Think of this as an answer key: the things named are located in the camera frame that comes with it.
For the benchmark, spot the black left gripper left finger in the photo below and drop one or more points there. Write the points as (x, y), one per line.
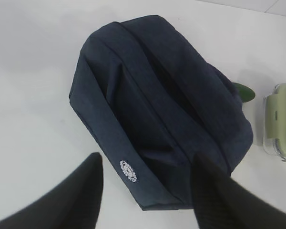
(73, 204)

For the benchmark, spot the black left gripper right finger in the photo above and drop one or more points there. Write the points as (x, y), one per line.
(221, 203)

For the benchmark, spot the green lid glass container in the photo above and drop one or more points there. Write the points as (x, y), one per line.
(274, 128)

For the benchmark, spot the green cucumber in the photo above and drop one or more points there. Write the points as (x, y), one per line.
(246, 94)

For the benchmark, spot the dark blue lunch bag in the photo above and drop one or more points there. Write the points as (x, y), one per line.
(152, 103)

